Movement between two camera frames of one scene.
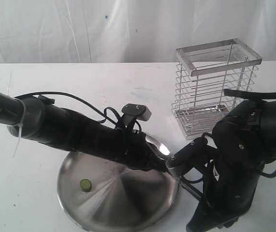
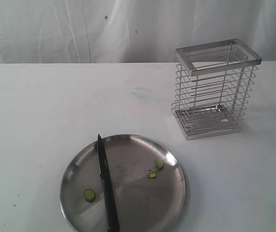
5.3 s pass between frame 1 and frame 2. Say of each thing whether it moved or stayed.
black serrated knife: moved
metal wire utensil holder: stayed
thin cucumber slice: moved
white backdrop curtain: stayed
